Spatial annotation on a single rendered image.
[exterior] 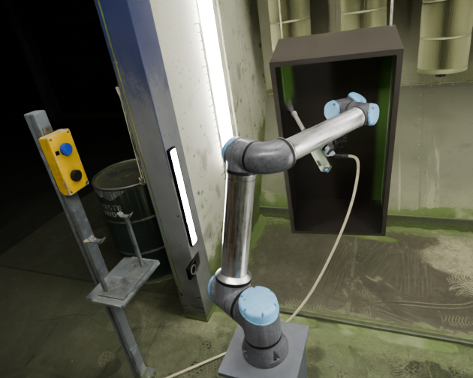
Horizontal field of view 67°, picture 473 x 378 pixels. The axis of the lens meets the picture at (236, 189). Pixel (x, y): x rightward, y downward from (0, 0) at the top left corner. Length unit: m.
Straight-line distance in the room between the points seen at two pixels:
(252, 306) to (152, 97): 1.10
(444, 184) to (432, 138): 0.39
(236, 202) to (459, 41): 2.16
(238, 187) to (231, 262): 0.31
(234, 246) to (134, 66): 0.99
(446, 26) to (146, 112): 2.12
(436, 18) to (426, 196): 1.34
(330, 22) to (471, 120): 1.39
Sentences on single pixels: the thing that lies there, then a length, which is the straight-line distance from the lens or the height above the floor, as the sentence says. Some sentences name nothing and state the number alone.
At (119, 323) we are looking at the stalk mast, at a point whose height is 0.48.
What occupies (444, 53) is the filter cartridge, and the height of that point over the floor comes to 1.40.
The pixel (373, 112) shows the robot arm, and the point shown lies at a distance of 1.61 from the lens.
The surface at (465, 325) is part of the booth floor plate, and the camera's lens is 2.64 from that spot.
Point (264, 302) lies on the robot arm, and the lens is 1.41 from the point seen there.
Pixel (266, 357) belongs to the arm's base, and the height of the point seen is 0.69.
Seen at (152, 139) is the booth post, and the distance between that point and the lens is 1.95.
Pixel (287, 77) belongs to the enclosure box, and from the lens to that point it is 2.25.
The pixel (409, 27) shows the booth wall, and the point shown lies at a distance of 3.40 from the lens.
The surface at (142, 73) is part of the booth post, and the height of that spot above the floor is 1.68.
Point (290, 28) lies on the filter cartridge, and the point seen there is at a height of 1.68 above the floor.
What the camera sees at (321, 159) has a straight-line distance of 1.87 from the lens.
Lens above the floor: 1.90
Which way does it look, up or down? 27 degrees down
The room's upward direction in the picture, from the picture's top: 9 degrees counter-clockwise
